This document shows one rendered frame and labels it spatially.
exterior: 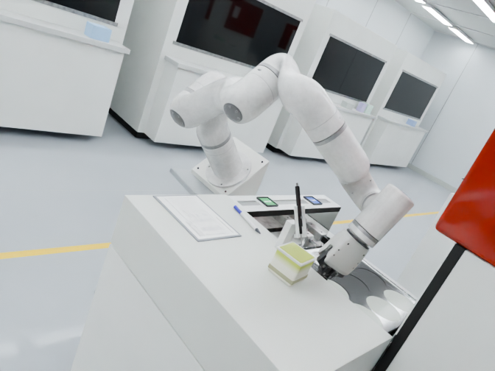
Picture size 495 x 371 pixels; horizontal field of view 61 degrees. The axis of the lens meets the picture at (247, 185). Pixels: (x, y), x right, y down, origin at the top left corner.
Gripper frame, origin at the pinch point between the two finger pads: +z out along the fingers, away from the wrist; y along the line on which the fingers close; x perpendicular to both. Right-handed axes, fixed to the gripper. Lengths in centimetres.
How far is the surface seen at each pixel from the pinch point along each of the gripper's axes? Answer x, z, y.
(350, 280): -5.9, -2.9, -15.6
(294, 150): -420, 1, -221
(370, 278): -9.1, -6.3, -25.0
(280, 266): 7.9, -0.5, 19.5
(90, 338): -13, 55, 34
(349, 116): -460, -87, -279
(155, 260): -0.1, 17.1, 40.7
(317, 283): 7.7, -1.7, 7.1
